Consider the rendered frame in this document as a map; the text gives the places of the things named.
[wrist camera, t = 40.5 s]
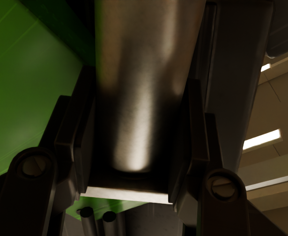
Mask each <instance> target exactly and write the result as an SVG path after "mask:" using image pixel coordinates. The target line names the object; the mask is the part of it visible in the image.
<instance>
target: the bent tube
mask: <svg viewBox="0 0 288 236"><path fill-rule="evenodd" d="M94 4H95V51H96V119H97V147H96V153H95V155H94V156H95V157H94V161H93V165H92V169H91V173H90V177H89V183H88V187H87V191H86V193H81V195H80V196H85V197H96V198H106V199H121V200H132V201H142V202H153V203H163V204H173V203H168V165H169V164H168V154H169V150H170V145H171V141H172V137H173V133H174V130H175V126H176V122H177V117H178V113H179V109H180V105H181V102H182V98H183V94H184V90H185V85H186V81H187V77H188V73H189V70H190V66H191V62H192V57H193V53H194V49H195V45H196V42H197V38H198V34H199V29H200V25H201V21H202V17H203V13H204V9H205V4H206V0H94Z"/></svg>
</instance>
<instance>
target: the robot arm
mask: <svg viewBox="0 0 288 236"><path fill-rule="evenodd" d="M96 147H97V119H96V67H95V66H86V65H83V66H82V69H81V72H80V74H79V77H78V80H77V82H76V85H75V88H74V90H73V93H72V95H71V96H63V95H60V96H59V98H58V100H57V102H56V105H55V107H54V109H53V112H52V114H51V117H50V119H49V122H48V124H47V126H46V129H45V131H44V134H43V136H42V138H41V140H40V143H39V145H38V147H30V148H27V149H25V150H23V151H21V152H19V153H18V154H17V155H16V156H15V157H14V158H13V159H12V161H11V163H10V166H9V168H8V171H7V172H6V173H4V174H2V175H0V236H62V232H63V226H64V220H65V214H66V209H68V208H69V207H70V206H72V205H73V204H74V201H79V199H80V195H81V193H86V191H87V187H88V183H89V177H90V173H91V169H92V165H93V161H94V157H95V156H94V155H95V153H96ZM168 164H169V165H168V203H173V212H177V217H178V218H179V219H180V220H181V221H182V222H183V230H182V236H288V234H287V233H286V232H284V231H283V230H282V229H281V228H280V227H279V226H278V225H276V224H275V223H274V222H273V221H272V220H271V219H269V218H268V217H267V216H266V215H265V214H264V213H263V212H261V211H260V210H259V209H258V208H257V207H256V206H254V205H253V204H252V203H251V202H250V201H249V200H248V199H247V194H246V188H245V184H244V183H243V181H242V179H241V178H240V177H239V176H238V175H237V174H236V173H234V172H232V171H230V170H228V169H225V168H224V164H223V158H222V150H221V144H220V138H219V132H218V126H217V120H216V115H215V114H214V113H206V112H204V105H203V97H202V89H201V81H200V79H192V78H187V81H186V85H185V90H184V94H183V98H182V102H181V105H180V109H179V113H178V117H177V122H176V126H175V130H174V133H173V137H172V141H171V145H170V150H169V154H168Z"/></svg>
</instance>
